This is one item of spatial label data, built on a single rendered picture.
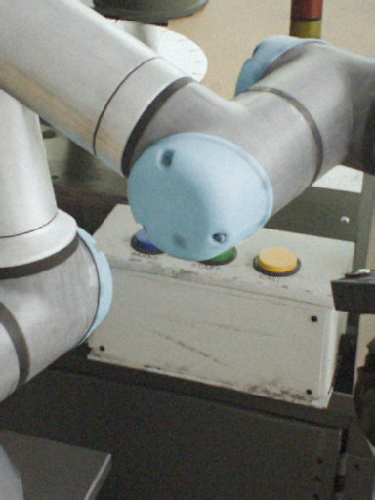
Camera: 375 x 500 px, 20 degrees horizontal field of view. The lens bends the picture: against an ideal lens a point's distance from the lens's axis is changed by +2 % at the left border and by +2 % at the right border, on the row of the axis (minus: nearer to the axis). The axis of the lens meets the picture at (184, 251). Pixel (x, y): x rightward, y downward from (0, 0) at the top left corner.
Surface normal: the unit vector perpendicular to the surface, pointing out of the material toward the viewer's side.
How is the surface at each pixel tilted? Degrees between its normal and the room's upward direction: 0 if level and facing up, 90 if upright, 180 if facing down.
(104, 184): 0
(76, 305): 81
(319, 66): 11
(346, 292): 88
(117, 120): 66
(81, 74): 50
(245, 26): 0
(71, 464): 0
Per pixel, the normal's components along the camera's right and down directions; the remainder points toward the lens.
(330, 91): 0.53, -0.45
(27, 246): 0.18, -0.34
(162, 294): -0.31, 0.51
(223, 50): 0.00, -0.84
